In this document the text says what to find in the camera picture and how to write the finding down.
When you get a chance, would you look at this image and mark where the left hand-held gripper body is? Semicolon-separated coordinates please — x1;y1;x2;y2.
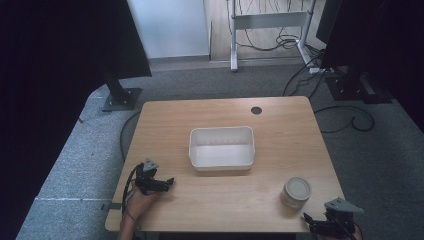
134;158;160;196

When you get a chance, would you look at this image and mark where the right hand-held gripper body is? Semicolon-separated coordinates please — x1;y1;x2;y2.
312;196;365;238

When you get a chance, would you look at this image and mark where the white plastic bin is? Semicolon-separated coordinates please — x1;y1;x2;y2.
188;125;256;172

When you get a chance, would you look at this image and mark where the person's right hand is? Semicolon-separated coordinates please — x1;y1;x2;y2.
347;227;364;240

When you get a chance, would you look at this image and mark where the person's left hand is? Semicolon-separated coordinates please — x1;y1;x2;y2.
124;187;159;222

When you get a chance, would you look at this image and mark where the small grey table edge clamp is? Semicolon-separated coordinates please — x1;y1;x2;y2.
100;202;123;212

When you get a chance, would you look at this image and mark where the black curtain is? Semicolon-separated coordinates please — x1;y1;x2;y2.
320;0;424;134
0;0;153;240

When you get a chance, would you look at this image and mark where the white power strip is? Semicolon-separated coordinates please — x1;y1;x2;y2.
308;67;335;75

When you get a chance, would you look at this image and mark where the dark monitor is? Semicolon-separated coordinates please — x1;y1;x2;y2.
315;0;344;46

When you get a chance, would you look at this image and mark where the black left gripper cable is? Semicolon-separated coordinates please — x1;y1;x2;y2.
121;163;145;215

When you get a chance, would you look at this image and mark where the black cable beside table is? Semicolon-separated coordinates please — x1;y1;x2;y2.
118;110;142;164

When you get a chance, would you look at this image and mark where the black stand with base plate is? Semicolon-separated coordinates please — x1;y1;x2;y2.
100;70;143;113
324;65;394;105

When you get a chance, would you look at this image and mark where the looped black floor cable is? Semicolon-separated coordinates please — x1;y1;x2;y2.
313;105;376;135

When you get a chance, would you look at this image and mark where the black cable to power strip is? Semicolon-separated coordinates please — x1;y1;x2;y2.
281;53;327;100

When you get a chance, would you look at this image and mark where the tangle of black desk cables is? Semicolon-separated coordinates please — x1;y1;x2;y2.
235;0;324;53

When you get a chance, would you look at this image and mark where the white desk frame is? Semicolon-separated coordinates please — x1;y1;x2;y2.
227;0;318;73

